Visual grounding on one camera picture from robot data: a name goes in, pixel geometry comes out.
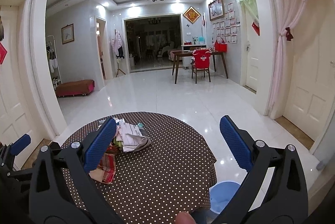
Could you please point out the chair with red cover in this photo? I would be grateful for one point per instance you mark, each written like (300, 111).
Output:
(200, 63)

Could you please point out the coat stand with clothes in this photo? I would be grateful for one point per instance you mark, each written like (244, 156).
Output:
(117, 48)

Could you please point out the red paper on left door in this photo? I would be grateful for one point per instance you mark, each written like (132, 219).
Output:
(3, 53)

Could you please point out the white paper trash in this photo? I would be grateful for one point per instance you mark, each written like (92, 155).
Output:
(129, 137)

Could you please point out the framed picture wall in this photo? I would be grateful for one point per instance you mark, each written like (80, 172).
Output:
(67, 33)
(216, 9)

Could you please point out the red diamond wall decoration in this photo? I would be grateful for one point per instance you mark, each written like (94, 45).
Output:
(192, 15)

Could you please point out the light blue trash bin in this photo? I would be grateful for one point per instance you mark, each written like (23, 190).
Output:
(221, 194)

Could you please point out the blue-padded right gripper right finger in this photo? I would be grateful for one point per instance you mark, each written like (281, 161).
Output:
(274, 189)

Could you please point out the red bag on table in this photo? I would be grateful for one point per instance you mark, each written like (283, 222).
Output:
(220, 46)

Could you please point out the person's thumb tip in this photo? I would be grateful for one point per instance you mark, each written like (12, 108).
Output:
(184, 218)

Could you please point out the framed picture left wall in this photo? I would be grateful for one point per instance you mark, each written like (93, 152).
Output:
(67, 33)

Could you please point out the dark wooden dining table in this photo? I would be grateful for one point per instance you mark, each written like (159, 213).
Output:
(181, 53)

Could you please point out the framed picture right wall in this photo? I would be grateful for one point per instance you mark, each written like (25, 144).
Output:
(216, 9)

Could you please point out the white certificates on wall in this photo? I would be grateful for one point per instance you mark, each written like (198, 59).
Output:
(225, 28)

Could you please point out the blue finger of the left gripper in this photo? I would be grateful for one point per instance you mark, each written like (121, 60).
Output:
(19, 145)

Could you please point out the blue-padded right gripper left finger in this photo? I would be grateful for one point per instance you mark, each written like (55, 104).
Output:
(61, 190)

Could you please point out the white clothes rack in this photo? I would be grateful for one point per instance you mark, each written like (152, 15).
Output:
(53, 61)

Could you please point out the brown polka dot tablecloth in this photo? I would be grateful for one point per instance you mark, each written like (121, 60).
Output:
(173, 174)

